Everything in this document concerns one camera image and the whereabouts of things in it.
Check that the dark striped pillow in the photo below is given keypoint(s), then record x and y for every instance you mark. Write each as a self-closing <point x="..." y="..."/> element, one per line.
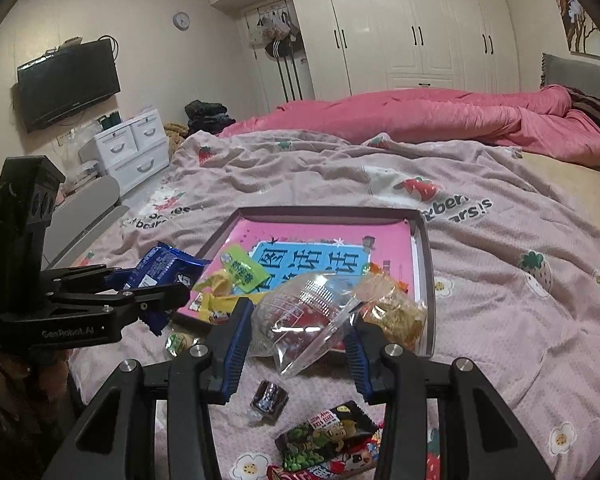
<point x="592" y="107"/>

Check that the wall poster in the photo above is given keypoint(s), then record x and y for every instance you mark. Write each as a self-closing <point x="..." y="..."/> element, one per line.
<point x="580" y="25"/>

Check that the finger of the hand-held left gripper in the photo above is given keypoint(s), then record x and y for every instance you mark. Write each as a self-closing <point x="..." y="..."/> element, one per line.
<point x="117" y="276"/>
<point x="170" y="297"/>

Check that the white wardrobe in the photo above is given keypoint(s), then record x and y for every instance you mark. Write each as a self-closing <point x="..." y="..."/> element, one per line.
<point x="405" y="35"/>

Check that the pale yellow pastry packet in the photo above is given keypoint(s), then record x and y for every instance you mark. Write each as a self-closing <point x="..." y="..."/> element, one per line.
<point x="214" y="282"/>

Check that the dark chocolate packet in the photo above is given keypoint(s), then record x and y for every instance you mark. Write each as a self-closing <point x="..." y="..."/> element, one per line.
<point x="267" y="397"/>

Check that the red snack packet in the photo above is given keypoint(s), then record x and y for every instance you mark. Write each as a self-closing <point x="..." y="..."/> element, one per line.
<point x="330" y="470"/>

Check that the green snack packet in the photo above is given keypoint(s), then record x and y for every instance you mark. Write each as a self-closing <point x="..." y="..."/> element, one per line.
<point x="242" y="272"/>

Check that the person's left forearm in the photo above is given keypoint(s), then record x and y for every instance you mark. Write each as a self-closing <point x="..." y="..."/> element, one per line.
<point x="10" y="410"/>

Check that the clear snack packet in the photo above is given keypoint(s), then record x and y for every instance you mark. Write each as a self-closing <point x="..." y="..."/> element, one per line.
<point x="300" y="310"/>

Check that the grey padded bench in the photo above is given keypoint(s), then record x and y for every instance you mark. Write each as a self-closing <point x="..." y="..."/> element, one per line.
<point x="90" y="210"/>

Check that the dark clothes pile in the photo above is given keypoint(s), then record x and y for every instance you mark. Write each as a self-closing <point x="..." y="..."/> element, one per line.
<point x="207" y="115"/>

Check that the round green cake packet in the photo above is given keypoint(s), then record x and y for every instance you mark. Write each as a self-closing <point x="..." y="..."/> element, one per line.
<point x="177" y="342"/>

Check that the round wall clock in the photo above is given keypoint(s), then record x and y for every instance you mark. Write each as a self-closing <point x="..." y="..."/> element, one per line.
<point x="181" y="20"/>

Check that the yellow snack packet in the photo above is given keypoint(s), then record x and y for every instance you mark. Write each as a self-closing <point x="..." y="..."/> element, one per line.
<point x="220" y="305"/>

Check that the golden crispy snack packet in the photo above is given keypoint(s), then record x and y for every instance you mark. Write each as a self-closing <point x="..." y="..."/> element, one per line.
<point x="395" y="310"/>

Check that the brown plush blanket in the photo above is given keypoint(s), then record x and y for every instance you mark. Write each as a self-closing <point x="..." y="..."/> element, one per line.
<point x="175" y="140"/>

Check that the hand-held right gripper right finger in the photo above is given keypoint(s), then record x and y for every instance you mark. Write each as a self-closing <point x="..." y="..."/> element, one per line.
<point x="360" y="360"/>

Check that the pink printed blanket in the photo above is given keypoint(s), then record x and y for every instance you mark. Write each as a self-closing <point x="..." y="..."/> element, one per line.
<point x="505" y="335"/>

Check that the door hanger with bags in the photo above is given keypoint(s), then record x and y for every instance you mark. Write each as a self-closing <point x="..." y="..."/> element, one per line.
<point x="280" y="30"/>

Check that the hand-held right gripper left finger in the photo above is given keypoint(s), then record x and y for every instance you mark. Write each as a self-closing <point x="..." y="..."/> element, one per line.
<point x="235" y="355"/>

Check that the black wall television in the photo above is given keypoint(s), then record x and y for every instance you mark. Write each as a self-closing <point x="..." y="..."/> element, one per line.
<point x="65" y="85"/>

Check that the blue snack packet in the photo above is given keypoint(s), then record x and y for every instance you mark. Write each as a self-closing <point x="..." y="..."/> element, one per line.
<point x="162" y="265"/>

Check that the grey headboard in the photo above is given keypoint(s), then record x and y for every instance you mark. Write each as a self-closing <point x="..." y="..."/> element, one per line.
<point x="570" y="67"/>

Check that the dark green container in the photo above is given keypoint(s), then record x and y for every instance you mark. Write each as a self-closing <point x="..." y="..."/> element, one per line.
<point x="109" y="121"/>

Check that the dark cardboard box tray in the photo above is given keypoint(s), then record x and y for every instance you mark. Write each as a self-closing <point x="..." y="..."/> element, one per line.
<point x="425" y="285"/>

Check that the black green pea packet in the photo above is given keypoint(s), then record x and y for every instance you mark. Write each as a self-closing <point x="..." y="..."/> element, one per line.
<point x="320" y="435"/>

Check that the pink quilt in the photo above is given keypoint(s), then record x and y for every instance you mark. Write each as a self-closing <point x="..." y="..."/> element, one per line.
<point x="405" y="110"/>

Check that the white drawer cabinet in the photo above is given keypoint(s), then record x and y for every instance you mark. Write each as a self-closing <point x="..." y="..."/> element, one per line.
<point x="130" y="150"/>

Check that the orange snack packet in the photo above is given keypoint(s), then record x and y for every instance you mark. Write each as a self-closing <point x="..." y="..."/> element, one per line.
<point x="380" y="267"/>

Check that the beige bed sheet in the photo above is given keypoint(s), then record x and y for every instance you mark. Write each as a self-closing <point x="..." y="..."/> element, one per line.
<point x="580" y="210"/>

